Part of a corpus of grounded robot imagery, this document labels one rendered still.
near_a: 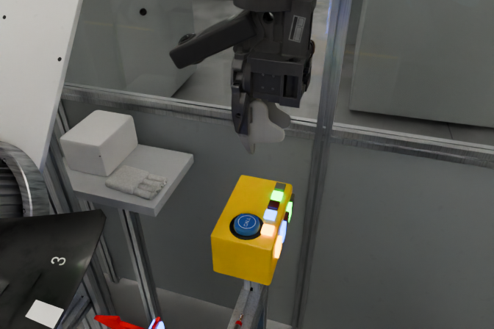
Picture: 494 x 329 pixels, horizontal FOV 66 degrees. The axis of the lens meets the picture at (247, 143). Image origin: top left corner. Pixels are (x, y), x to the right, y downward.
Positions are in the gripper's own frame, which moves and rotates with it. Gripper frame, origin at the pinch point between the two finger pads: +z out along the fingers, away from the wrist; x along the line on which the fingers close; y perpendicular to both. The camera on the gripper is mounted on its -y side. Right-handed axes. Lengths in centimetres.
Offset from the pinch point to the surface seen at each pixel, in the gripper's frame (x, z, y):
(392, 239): 45, 58, 31
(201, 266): 45, 95, -33
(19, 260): -23.1, 3.4, -17.6
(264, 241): -2.5, 15.7, 3.6
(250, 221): -0.1, 14.7, 0.6
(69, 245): -20.4, 2.5, -13.2
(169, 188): 26, 37, -30
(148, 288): 27, 90, -45
